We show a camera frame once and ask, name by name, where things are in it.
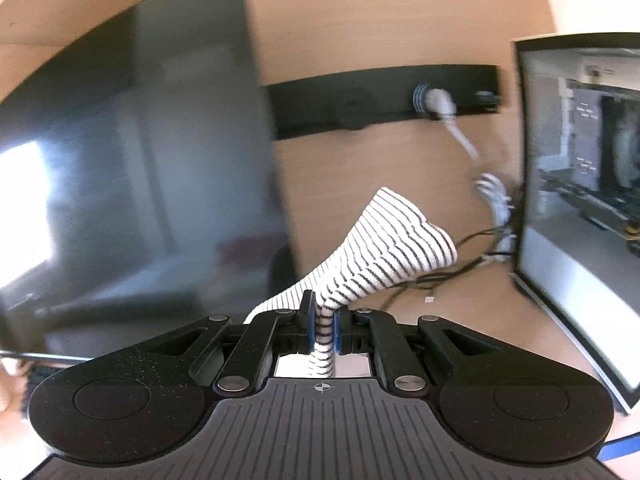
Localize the striped beige sweater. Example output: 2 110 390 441
245 188 458 378

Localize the black curved monitor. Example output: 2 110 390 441
1 0 288 358

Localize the white computer case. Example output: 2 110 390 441
514 32 639 413

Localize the black cable bundle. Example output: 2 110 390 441
380 226 516 311

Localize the white cable bundle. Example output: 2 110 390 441
473 171 519 266

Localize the black wall power strip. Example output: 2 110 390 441
267 64 501 140

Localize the white plug with cable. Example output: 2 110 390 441
412 84 480 162

